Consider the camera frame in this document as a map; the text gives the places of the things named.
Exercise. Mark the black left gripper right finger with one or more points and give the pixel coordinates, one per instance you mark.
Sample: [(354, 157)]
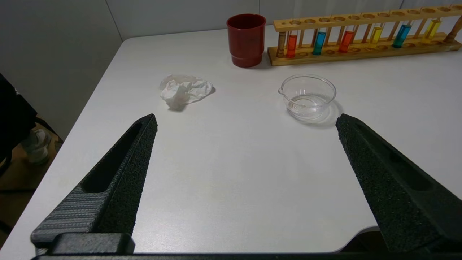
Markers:
[(389, 187)]

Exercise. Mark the white grey bundled object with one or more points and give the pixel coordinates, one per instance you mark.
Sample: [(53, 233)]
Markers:
[(36, 148)]

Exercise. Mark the glass test tube red liquid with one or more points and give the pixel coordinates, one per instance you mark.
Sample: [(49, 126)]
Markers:
[(291, 45), (346, 41)]

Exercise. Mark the crumpled white tissue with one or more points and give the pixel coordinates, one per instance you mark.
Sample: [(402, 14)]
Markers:
[(184, 90)]

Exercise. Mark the clear glass dish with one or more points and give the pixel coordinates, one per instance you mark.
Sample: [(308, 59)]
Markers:
[(306, 97)]

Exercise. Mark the glass test tube yellow liquid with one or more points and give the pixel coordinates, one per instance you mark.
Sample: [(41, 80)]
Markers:
[(431, 29), (376, 35)]

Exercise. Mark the glass test tube blue liquid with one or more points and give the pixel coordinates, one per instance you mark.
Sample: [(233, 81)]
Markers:
[(401, 36), (319, 43)]

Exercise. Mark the red cylindrical cup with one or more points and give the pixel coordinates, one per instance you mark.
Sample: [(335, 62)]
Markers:
[(246, 43)]

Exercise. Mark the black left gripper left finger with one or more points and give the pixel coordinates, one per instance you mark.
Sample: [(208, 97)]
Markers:
[(119, 180)]

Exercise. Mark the wooden test tube rack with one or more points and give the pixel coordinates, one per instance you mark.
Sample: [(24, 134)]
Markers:
[(325, 57)]

